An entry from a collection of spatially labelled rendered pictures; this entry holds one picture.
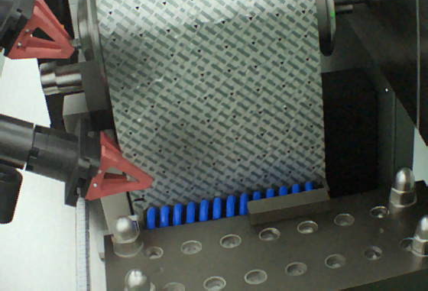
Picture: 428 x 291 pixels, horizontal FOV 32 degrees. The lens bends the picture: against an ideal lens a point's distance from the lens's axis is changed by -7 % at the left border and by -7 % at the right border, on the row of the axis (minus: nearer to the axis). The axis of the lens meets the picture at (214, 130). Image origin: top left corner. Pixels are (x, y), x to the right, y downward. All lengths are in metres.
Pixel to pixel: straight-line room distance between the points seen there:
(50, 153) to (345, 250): 0.35
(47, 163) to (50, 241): 0.29
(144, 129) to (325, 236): 0.24
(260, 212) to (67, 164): 0.22
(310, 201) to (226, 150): 0.11
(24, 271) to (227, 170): 0.35
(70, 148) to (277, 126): 0.24
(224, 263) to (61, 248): 0.34
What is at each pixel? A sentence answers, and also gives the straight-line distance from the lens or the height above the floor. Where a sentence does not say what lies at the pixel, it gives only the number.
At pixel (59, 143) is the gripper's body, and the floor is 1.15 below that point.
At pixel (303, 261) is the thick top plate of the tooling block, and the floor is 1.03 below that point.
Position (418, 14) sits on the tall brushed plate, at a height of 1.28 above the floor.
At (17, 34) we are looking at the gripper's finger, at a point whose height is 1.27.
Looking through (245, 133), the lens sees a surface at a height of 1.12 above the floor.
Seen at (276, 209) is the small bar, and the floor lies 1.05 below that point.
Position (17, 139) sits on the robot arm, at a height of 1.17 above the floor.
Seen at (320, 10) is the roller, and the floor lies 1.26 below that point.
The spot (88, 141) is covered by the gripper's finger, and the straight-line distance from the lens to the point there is 0.91.
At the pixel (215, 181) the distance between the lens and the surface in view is 0.95.
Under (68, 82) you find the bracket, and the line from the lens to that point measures 0.97.
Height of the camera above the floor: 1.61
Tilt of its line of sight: 32 degrees down
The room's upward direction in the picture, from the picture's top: 7 degrees counter-clockwise
